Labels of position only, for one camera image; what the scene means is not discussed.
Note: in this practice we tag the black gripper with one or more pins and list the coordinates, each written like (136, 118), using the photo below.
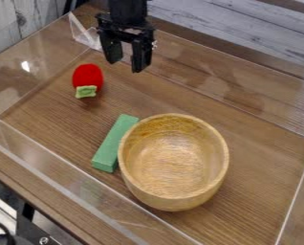
(127, 27)

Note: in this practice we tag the red plush strawberry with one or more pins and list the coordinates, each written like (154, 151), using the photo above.
(87, 80)

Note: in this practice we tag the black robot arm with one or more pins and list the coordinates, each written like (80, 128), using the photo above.
(126, 6)

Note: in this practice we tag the wooden bowl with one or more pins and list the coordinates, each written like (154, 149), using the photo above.
(174, 161)

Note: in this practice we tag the green rectangular block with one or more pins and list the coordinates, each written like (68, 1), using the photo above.
(106, 157)

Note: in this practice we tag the clear acrylic corner bracket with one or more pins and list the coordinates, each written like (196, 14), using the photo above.
(84, 36)

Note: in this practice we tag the black table leg bracket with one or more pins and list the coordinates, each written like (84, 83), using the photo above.
(28, 230)

